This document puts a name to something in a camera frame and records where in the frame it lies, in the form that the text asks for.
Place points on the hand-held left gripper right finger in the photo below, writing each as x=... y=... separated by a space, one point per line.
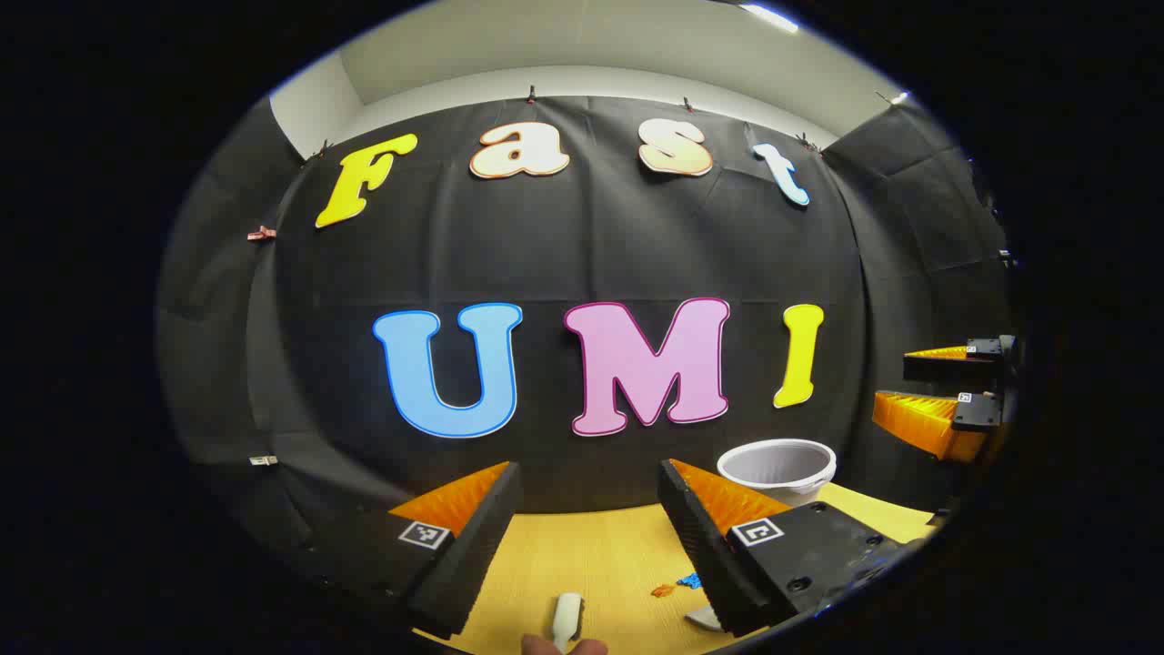
x=705 y=555

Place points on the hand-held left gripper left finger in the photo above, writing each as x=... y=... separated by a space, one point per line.
x=473 y=555

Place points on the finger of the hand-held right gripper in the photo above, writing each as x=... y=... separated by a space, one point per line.
x=950 y=366
x=928 y=423

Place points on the orange paper scrap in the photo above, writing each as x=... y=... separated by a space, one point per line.
x=663 y=590

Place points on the white dustpan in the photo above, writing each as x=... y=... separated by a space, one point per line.
x=705 y=619

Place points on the small white broom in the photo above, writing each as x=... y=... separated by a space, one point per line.
x=566 y=614

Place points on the white ribbed garbage bin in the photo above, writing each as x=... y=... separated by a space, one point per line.
x=775 y=466

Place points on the wooden desktop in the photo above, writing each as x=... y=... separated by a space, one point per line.
x=591 y=555

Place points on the black backdrop cloth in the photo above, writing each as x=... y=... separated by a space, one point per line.
x=564 y=255

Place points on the red cloth clip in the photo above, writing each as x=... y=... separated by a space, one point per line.
x=261 y=234

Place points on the ceiling light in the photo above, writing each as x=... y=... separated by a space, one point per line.
x=768 y=16

